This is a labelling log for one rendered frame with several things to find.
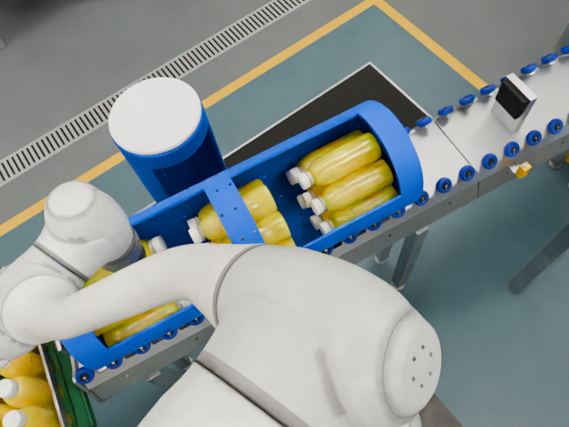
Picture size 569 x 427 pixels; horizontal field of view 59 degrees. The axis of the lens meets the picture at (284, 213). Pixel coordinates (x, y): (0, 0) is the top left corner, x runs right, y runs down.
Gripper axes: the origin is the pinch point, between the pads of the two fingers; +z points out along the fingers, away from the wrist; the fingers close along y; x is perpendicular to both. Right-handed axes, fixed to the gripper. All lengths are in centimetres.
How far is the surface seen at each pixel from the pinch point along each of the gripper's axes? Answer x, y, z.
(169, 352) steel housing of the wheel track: 7.5, -7.5, 26.5
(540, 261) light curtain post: -120, -28, 79
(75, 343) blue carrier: 18.7, -5.7, -3.6
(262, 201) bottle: -29.9, 4.2, -4.4
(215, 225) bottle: -17.9, 4.2, -4.1
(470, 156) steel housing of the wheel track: -92, 1, 22
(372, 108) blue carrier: -63, 11, -8
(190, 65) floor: -47, 167, 116
